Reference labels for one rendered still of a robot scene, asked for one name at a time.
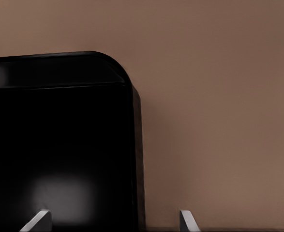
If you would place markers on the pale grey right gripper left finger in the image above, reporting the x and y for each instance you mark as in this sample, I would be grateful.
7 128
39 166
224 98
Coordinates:
40 221

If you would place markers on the black rectangular tray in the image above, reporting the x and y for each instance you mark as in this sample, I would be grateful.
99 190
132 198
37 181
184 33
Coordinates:
59 135

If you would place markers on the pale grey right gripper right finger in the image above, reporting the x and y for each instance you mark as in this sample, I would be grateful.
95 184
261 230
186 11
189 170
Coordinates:
188 221

